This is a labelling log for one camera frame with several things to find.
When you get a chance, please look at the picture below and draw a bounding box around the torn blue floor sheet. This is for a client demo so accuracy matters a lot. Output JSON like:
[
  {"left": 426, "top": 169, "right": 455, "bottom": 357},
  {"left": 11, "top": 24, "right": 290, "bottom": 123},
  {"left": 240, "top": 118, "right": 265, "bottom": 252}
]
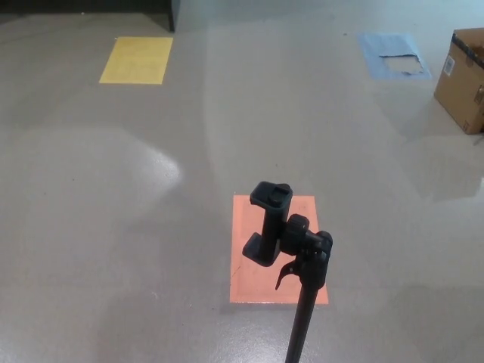
[{"left": 357, "top": 32, "right": 433, "bottom": 80}]

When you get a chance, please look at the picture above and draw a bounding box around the black extendable phone stand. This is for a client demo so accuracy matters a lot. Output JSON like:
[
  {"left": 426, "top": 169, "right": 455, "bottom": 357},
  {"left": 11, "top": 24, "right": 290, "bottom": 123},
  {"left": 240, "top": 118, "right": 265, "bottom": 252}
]
[{"left": 241, "top": 181, "right": 334, "bottom": 363}]

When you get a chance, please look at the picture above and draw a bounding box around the dark furniture base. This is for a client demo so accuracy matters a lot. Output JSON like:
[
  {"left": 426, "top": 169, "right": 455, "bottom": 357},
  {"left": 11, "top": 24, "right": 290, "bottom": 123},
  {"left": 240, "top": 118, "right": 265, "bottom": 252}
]
[{"left": 0, "top": 0, "right": 178, "bottom": 32}]

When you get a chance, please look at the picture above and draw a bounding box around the yellow floor sheet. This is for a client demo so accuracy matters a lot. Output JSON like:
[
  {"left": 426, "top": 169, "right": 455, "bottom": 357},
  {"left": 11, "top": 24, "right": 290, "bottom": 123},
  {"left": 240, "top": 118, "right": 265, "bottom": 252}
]
[{"left": 98, "top": 36, "right": 174, "bottom": 85}]

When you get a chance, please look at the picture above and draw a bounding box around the brown cardboard box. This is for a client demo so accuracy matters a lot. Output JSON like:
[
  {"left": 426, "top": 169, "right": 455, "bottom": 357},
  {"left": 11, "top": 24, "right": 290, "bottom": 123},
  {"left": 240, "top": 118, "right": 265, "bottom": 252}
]
[{"left": 433, "top": 28, "right": 484, "bottom": 135}]

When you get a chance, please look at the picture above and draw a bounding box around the orange floor sheet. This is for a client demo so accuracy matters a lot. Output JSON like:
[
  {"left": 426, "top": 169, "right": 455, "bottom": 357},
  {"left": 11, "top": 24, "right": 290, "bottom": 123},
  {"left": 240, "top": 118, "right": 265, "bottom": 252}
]
[{"left": 229, "top": 194, "right": 330, "bottom": 304}]

